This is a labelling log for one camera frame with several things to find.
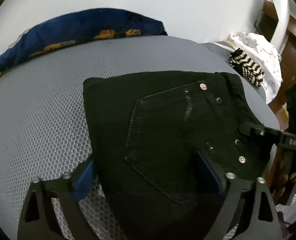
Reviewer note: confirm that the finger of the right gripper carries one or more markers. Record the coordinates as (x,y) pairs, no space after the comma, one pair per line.
(251,129)

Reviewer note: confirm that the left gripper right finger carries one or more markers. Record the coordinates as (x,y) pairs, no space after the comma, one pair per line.
(247,204)

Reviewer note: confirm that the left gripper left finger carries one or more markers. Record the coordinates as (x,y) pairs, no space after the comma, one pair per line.
(51,208)

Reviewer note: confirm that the black pants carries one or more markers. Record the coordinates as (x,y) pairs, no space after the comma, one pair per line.
(157,138)

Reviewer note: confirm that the black white striped cloth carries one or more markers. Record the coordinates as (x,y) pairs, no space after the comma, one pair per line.
(246,67)

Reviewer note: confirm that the brown wooden door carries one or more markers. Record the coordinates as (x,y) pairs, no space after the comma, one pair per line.
(287,66)

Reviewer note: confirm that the white patterned cloth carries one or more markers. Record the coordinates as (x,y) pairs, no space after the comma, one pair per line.
(264,54)

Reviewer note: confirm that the blue floral blanket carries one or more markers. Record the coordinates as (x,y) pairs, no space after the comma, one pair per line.
(76,28)

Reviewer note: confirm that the dark wall mirror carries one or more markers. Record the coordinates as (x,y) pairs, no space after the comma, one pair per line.
(267,20)

